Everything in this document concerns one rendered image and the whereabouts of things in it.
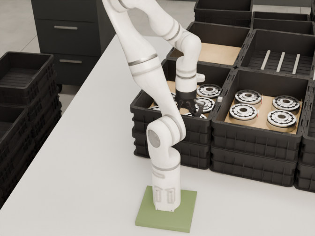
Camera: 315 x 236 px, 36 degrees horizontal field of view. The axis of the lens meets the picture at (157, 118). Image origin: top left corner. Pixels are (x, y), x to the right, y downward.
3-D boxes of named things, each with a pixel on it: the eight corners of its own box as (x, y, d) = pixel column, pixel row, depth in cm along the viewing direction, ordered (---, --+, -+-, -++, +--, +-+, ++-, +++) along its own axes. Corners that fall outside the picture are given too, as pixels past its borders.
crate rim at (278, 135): (300, 143, 155) (301, 137, 154) (209, 127, 164) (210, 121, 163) (311, 84, 186) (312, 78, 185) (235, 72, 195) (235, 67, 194)
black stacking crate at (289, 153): (296, 166, 161) (301, 139, 154) (209, 149, 170) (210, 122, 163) (307, 105, 191) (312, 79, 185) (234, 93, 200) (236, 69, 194)
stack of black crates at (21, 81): (40, 157, 276) (25, 89, 250) (-9, 151, 281) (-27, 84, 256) (64, 117, 308) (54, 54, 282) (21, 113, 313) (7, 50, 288)
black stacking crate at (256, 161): (292, 191, 167) (296, 164, 160) (207, 173, 176) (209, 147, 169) (304, 127, 198) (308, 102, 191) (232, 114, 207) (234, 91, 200)
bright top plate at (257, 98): (258, 106, 183) (258, 105, 183) (232, 101, 186) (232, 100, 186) (263, 93, 191) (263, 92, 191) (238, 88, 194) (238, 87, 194)
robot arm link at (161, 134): (162, 133, 138) (163, 178, 148) (186, 120, 143) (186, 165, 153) (142, 119, 144) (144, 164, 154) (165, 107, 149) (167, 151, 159)
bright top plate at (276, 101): (299, 112, 179) (299, 111, 179) (271, 108, 181) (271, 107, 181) (300, 98, 187) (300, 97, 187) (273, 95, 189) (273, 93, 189)
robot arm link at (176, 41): (188, 33, 166) (164, 13, 156) (204, 41, 160) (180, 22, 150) (176, 50, 166) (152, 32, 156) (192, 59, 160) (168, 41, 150)
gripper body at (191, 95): (170, 87, 168) (170, 110, 173) (193, 92, 165) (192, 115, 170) (179, 77, 173) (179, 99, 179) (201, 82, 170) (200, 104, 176)
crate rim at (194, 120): (209, 127, 164) (210, 121, 163) (128, 112, 173) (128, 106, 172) (235, 72, 195) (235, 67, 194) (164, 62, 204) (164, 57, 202)
